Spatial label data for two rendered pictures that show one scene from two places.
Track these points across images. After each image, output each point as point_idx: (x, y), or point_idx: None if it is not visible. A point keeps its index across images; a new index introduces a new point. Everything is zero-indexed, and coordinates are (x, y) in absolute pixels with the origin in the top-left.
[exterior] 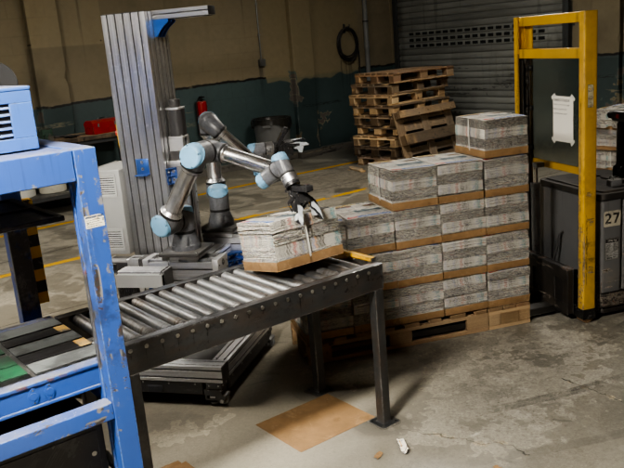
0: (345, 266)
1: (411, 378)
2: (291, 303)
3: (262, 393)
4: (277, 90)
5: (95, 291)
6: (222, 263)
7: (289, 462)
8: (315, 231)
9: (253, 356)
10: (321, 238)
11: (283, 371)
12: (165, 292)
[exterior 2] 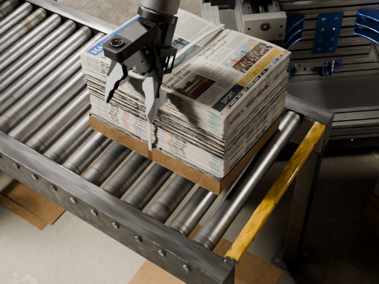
0: (211, 214)
1: None
2: (42, 183)
3: (261, 192)
4: None
5: None
6: (260, 28)
7: (100, 283)
8: (168, 125)
9: (326, 147)
10: (180, 143)
11: (330, 194)
12: (61, 26)
